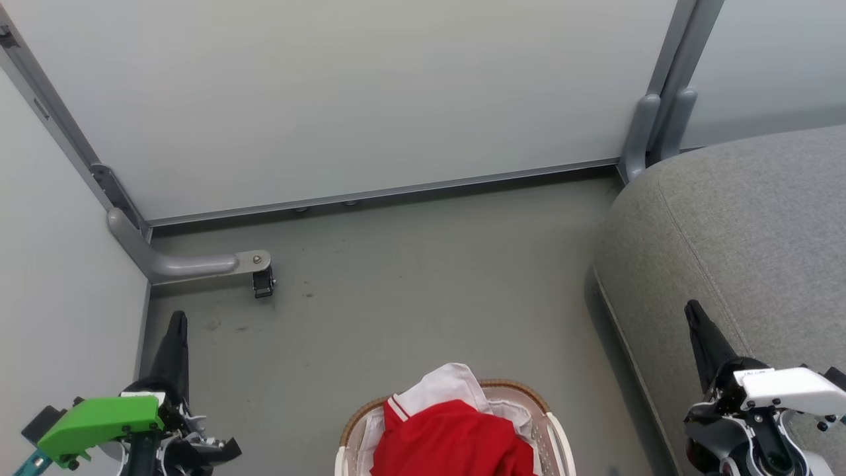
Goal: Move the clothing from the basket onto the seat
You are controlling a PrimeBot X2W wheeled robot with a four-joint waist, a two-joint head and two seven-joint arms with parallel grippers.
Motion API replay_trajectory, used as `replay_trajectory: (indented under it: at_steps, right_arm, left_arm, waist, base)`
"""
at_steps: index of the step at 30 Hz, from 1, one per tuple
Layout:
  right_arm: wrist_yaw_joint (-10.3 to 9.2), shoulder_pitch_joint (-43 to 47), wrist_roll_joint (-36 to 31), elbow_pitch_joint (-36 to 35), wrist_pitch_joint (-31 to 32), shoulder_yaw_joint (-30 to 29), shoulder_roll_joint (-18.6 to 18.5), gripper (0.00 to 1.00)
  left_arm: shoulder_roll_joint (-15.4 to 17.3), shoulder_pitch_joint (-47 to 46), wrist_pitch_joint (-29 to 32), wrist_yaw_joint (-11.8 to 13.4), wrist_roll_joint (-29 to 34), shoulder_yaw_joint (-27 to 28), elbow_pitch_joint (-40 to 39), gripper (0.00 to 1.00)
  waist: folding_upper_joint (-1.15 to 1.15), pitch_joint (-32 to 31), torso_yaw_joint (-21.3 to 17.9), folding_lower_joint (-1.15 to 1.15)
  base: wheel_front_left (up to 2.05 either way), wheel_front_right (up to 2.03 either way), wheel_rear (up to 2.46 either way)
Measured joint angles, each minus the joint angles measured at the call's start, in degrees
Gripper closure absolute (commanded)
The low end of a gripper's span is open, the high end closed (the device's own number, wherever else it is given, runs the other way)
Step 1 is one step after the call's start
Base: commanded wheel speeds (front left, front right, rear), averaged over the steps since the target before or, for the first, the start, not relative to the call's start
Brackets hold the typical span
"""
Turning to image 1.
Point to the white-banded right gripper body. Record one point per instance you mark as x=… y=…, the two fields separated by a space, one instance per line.
x=786 y=390

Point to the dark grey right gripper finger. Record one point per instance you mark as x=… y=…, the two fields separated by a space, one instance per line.
x=707 y=344

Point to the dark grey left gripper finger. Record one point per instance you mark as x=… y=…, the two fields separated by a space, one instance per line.
x=173 y=350

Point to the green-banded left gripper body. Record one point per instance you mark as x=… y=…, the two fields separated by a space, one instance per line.
x=99 y=420

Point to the black caster wheel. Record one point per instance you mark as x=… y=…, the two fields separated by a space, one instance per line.
x=263 y=284

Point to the grey metal partition rail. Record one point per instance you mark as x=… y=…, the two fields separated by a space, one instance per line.
x=396 y=193

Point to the grey metal partition foot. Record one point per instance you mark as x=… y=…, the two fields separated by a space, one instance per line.
x=178 y=266

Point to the white laundry basket brown rim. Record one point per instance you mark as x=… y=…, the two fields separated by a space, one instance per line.
x=558 y=436

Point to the grey metal corner post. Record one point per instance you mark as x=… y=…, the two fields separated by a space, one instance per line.
x=66 y=125

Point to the white garment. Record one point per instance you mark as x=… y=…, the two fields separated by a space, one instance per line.
x=443 y=383

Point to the red shirt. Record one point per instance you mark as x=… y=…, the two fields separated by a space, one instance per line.
x=449 y=443

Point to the grey fabric sofa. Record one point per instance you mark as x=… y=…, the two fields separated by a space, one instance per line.
x=760 y=231

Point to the grey metal partition post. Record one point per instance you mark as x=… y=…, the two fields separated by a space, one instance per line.
x=638 y=125
x=681 y=112

